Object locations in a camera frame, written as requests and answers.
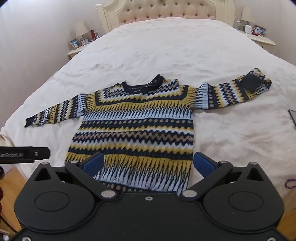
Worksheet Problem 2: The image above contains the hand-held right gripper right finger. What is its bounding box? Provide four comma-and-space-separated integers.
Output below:
181, 152, 267, 199

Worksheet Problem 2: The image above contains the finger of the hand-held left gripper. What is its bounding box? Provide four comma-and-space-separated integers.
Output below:
0, 146, 51, 164

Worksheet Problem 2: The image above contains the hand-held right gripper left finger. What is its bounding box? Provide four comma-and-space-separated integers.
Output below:
32, 152, 116, 200

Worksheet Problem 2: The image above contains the zigzag patterned knit sweater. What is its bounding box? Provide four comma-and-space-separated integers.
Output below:
24, 68, 272, 193

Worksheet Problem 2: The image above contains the dark flat object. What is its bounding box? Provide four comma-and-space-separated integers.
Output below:
287, 109, 296, 131

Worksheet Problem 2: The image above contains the cream nightstand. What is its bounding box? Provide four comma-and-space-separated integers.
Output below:
68, 43, 93, 60
233, 27, 276, 48

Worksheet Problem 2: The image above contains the bed with white blanket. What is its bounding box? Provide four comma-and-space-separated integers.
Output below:
0, 17, 296, 193

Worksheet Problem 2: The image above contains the white table lamp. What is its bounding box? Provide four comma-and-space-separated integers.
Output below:
241, 6, 255, 26
74, 22, 90, 42

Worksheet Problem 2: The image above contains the cream tufted headboard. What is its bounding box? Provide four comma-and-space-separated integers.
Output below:
97, 0, 235, 39

